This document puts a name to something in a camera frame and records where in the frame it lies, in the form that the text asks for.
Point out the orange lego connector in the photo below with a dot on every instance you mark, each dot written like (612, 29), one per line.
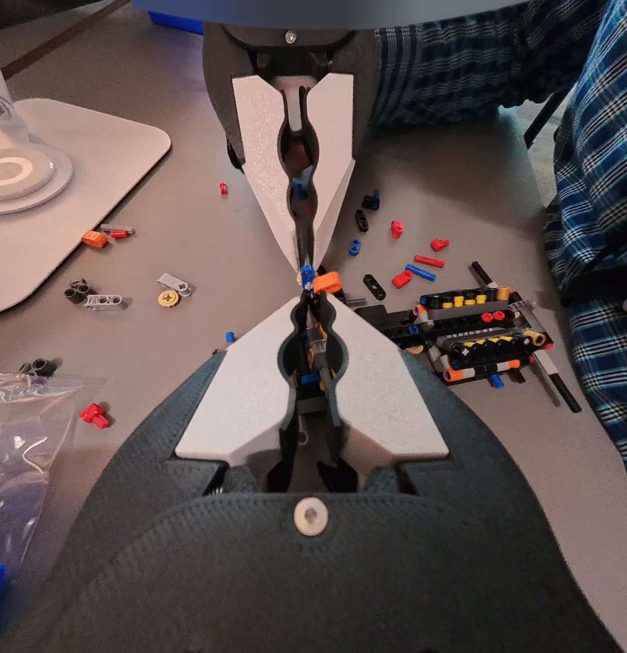
(327, 283)

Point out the person's plaid clothing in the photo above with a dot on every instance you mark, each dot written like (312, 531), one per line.
(599, 204)

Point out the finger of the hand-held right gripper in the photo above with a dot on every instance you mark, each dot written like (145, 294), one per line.
(336, 132)
(260, 132)

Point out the blue long lego pin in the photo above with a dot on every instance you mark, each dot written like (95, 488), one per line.
(420, 272)

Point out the red lego pin connector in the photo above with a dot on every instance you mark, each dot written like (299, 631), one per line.
(401, 279)

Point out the clear plastic bag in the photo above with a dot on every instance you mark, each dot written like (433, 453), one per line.
(27, 449)

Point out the red lego axle connector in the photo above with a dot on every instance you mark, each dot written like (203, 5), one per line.
(396, 229)

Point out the red connector with axle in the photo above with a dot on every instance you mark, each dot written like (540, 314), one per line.
(438, 245)

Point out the blue small lego connector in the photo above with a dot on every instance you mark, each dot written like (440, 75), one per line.
(354, 248)

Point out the white stand base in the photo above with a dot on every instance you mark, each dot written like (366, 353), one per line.
(114, 148)

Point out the black connector with blue pin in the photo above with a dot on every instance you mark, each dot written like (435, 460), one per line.
(369, 202)

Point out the orange small lego bush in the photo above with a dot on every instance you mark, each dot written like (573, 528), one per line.
(94, 239)

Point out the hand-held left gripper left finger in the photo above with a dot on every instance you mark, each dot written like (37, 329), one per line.
(231, 403)

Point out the black lego liftarm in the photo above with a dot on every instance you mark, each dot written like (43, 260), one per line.
(362, 221)
(374, 286)

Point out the grey lego pin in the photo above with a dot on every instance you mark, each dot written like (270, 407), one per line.
(117, 228)

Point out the red long lego pin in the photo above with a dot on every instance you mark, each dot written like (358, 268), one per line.
(428, 261)

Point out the light grey three-hole connector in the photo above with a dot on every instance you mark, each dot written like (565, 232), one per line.
(106, 302)

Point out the light grey thin liftarm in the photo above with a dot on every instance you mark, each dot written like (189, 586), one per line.
(170, 280)

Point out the dark grey double connector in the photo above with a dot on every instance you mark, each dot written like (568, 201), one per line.
(40, 366)
(76, 293)

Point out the person's right forearm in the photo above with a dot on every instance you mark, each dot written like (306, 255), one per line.
(471, 76)

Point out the tan round lego pulley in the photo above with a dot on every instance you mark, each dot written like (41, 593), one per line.
(169, 299)

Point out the lego technic engine model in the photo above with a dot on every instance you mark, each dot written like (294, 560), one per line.
(471, 311)

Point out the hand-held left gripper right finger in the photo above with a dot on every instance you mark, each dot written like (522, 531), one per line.
(390, 398)

